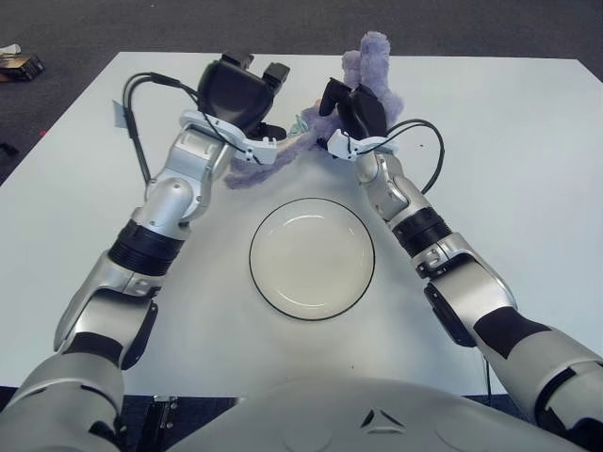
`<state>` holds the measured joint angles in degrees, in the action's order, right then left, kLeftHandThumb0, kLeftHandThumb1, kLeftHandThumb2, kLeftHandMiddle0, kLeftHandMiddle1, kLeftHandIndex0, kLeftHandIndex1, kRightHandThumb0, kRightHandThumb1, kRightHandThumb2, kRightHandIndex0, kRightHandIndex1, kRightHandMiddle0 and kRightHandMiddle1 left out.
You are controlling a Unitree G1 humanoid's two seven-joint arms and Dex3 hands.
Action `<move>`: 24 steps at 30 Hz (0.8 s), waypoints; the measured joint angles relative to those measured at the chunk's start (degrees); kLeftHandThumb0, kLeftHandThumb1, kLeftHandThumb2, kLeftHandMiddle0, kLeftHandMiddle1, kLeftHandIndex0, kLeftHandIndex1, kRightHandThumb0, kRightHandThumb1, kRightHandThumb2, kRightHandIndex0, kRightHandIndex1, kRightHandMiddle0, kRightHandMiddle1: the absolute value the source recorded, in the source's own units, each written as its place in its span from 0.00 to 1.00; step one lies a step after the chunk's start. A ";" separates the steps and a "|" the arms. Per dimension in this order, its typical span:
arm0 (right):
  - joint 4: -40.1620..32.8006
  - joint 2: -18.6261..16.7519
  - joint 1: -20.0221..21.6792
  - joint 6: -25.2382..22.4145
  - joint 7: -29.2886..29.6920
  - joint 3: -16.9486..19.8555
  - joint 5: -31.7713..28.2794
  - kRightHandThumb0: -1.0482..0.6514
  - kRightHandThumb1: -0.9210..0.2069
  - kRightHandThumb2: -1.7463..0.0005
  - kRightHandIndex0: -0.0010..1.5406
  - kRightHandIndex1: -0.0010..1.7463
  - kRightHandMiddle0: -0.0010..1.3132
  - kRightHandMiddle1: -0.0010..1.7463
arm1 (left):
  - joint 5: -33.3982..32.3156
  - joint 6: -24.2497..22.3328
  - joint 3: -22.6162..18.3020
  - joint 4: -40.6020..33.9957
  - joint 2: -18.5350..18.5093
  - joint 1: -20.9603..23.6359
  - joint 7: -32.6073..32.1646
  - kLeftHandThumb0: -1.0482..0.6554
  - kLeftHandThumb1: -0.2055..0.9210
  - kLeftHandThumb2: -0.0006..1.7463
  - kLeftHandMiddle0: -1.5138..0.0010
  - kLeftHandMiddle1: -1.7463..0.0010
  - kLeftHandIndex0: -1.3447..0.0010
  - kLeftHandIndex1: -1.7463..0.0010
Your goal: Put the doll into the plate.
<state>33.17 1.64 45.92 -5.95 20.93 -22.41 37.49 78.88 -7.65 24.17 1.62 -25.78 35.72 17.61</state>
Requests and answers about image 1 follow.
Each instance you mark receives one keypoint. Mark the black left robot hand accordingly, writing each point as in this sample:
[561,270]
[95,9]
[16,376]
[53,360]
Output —
[231,94]

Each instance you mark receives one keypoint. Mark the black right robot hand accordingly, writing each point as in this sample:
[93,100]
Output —
[367,113]

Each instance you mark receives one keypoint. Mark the purple plush bunny doll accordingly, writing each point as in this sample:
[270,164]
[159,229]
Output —
[377,70]

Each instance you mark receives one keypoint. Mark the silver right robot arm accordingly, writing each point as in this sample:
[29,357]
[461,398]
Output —
[471,282]

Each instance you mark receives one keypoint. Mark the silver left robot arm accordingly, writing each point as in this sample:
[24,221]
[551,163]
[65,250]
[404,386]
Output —
[132,263]

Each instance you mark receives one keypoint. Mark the white plate with black rim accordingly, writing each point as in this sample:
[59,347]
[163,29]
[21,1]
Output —
[311,263]

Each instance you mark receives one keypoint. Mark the brown and black box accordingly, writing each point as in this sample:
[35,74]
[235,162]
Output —
[21,68]

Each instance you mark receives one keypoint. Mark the white paper sheet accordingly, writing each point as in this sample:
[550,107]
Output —
[9,49]

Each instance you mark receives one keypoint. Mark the black chair base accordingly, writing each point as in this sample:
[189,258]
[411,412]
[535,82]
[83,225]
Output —
[7,148]

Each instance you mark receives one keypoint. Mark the grey robot torso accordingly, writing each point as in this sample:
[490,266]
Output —
[330,414]

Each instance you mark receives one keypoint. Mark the black metal bracket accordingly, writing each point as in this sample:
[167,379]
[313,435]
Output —
[162,419]

